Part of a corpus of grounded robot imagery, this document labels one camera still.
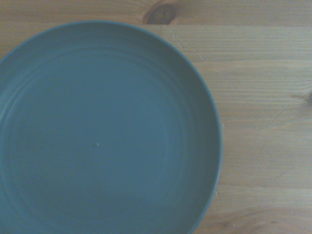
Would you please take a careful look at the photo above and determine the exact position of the dark teal round plate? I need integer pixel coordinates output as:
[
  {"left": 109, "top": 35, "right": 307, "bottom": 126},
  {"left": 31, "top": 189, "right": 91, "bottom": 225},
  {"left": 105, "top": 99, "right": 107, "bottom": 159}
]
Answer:
[{"left": 0, "top": 20, "right": 223, "bottom": 234}]

